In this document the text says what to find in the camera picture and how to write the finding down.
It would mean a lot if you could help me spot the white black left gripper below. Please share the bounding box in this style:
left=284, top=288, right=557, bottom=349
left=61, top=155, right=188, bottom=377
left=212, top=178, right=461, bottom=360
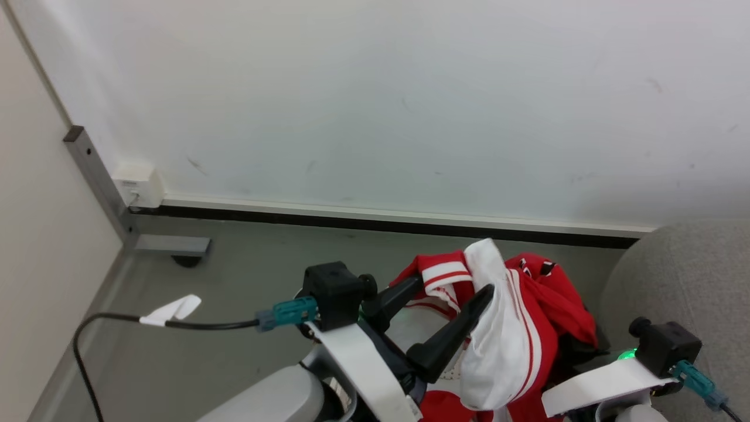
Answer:
left=305, top=274, right=495, bottom=422

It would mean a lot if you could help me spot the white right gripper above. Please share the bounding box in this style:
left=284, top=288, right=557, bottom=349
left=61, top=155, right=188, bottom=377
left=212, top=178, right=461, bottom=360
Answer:
left=541, top=349, right=676, bottom=418

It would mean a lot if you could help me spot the red and white jacket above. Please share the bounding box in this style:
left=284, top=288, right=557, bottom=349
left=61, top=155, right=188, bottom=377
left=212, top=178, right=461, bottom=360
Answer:
left=389, top=237, right=599, bottom=422

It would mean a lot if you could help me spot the white and black baseboard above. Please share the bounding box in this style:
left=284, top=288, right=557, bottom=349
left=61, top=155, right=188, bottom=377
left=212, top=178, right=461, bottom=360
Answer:
left=129, top=195, right=657, bottom=250

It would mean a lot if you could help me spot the grey fabric sofa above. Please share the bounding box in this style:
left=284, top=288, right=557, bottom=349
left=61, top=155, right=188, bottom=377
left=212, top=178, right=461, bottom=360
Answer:
left=598, top=219, right=750, bottom=422

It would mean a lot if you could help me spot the black cable with teal plug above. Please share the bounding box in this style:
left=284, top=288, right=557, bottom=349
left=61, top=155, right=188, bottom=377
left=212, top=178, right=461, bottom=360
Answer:
left=670, top=360, right=746, bottom=422
left=73, top=296, right=318, bottom=422

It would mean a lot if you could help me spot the white paper cable tag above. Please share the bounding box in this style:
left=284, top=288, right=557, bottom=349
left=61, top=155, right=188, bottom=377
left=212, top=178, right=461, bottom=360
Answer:
left=139, top=294, right=202, bottom=328

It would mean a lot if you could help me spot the grey metal foot bracket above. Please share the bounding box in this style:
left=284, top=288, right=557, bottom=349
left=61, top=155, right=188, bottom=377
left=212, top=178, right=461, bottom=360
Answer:
left=134, top=234, right=212, bottom=269

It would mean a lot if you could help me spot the white wall outlet box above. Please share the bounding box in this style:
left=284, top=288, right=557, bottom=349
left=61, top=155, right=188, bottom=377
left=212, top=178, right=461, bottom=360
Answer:
left=111, top=161, right=165, bottom=209

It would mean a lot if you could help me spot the grey metal frame post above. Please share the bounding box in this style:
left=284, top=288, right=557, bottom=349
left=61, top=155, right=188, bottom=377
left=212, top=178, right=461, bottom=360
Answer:
left=63, top=125, right=139, bottom=248

